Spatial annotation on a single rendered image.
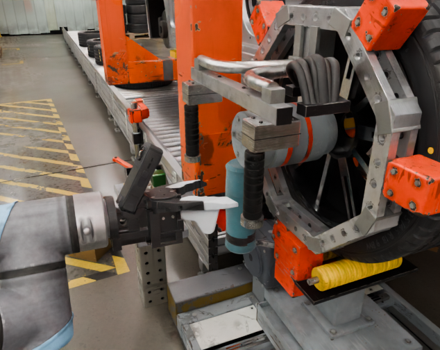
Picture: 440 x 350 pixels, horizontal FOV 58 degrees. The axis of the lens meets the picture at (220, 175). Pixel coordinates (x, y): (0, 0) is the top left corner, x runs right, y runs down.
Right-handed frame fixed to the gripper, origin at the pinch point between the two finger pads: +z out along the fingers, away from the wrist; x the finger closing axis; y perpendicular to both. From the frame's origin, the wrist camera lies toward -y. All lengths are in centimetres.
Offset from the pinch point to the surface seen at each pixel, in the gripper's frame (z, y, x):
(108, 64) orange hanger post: 12, -34, -245
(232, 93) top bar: 6.8, -16.1, -9.7
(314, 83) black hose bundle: 15.2, -17.5, 5.7
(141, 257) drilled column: -3, 44, -77
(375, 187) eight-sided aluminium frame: 27.0, 1.6, 8.0
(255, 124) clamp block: 4.5, -11.4, 4.8
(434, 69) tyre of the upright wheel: 34.2, -18.9, 12.5
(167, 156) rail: 23, 17, -132
